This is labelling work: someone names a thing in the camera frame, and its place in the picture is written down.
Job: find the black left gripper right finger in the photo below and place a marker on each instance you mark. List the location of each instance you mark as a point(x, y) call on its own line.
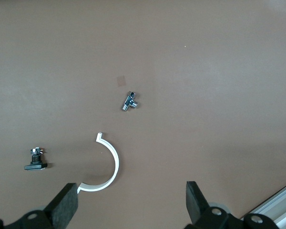
point(195, 205)

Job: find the small chrome tee fitting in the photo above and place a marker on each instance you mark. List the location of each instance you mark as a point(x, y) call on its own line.
point(128, 102)

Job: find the black push switch component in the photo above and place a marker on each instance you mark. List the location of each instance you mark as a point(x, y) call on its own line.
point(35, 166)

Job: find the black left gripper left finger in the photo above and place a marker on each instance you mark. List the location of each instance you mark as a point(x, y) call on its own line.
point(62, 210)

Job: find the white plastic drawer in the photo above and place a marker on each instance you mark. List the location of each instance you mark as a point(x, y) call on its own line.
point(283, 207)

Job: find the small translucent tape patch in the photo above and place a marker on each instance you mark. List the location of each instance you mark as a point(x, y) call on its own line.
point(121, 80)

